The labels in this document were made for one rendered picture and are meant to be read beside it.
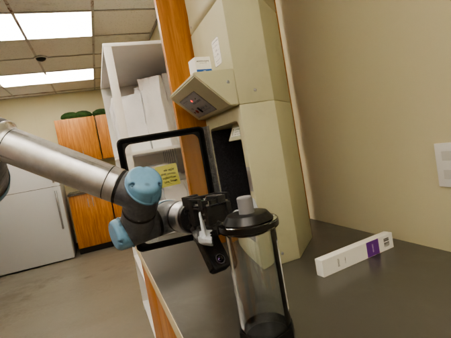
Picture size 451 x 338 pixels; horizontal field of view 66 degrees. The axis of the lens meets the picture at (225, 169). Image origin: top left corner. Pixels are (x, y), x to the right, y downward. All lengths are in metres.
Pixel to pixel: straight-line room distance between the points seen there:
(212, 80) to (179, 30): 0.46
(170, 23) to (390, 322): 1.14
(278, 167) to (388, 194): 0.38
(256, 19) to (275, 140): 0.34
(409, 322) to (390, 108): 0.62
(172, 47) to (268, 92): 0.48
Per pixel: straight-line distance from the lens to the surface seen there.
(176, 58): 1.34
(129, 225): 0.79
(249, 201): 0.62
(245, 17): 1.05
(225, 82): 0.97
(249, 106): 0.98
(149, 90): 2.25
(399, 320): 0.76
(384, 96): 1.15
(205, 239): 0.62
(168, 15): 1.39
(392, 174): 1.17
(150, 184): 0.71
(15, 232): 5.94
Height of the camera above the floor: 1.31
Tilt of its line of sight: 4 degrees down
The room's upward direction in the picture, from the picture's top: 10 degrees counter-clockwise
